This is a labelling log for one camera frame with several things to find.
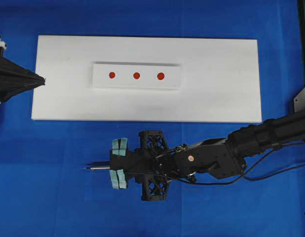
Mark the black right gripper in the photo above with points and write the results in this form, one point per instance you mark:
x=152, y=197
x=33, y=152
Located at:
x=151, y=165

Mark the small white raised block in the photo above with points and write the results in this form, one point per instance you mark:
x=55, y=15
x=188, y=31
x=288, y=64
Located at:
x=140, y=76

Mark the large white foam board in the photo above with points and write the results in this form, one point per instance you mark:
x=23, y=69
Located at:
x=220, y=80

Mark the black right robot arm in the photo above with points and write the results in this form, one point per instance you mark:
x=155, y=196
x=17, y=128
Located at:
x=225, y=157

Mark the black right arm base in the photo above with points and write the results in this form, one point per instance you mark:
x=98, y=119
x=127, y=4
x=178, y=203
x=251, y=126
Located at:
x=299, y=101

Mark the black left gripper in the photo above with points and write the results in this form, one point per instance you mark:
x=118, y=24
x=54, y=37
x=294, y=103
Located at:
x=15, y=79

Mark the red-handled soldering iron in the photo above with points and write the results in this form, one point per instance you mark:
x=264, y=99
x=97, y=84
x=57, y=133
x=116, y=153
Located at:
x=101, y=165

